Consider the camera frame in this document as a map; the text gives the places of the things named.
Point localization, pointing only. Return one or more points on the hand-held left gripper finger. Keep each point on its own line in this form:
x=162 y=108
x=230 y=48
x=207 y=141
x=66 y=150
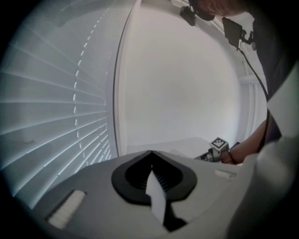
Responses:
x=98 y=198

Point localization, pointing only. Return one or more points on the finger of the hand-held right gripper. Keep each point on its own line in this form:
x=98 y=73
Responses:
x=199 y=156

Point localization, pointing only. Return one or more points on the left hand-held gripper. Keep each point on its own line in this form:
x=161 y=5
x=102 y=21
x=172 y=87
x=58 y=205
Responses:
x=219 y=145

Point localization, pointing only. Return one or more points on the yellow and grey booklet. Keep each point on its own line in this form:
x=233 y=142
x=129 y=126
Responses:
x=156 y=198

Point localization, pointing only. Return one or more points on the person's right forearm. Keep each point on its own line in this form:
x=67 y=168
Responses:
x=250 y=144

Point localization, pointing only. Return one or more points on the person's right hand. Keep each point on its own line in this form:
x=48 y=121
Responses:
x=226 y=157

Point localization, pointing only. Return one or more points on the window blinds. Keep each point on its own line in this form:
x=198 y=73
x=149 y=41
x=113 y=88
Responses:
x=46 y=93

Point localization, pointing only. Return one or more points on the person's black shirt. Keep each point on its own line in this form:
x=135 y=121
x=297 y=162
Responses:
x=275 y=46

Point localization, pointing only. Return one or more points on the person's head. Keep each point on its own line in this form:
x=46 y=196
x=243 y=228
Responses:
x=222 y=8

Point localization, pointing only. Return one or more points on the white door frame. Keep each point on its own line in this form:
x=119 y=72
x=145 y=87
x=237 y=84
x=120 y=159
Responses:
x=252 y=105

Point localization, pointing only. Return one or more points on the grey window frame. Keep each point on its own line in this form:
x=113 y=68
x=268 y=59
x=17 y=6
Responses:
x=120 y=93

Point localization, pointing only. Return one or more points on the black head-mounted camera rig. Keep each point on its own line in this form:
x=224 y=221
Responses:
x=234 y=31

